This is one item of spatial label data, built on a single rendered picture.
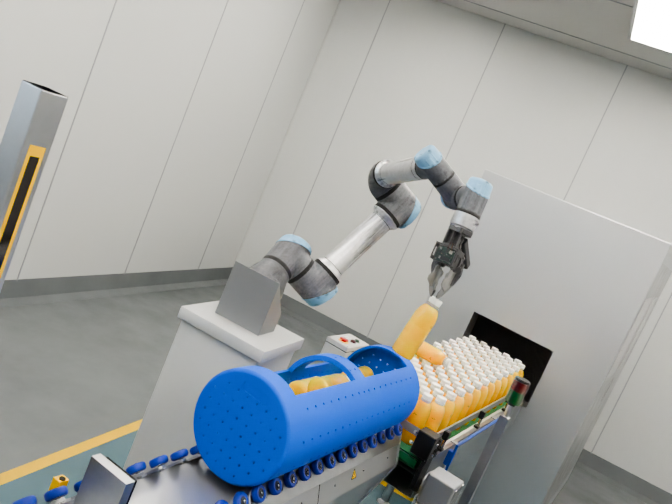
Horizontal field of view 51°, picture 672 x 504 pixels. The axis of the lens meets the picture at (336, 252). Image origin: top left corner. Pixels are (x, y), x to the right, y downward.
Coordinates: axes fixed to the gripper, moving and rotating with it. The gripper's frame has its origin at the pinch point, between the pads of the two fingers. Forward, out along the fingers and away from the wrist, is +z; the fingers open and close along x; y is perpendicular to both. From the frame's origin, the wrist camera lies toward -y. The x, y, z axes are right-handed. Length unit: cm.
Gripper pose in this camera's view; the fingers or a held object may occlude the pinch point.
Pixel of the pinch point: (436, 293)
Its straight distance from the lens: 207.4
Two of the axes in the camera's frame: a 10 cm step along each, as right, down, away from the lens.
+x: 8.1, 3.4, -4.9
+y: -4.4, -2.2, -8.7
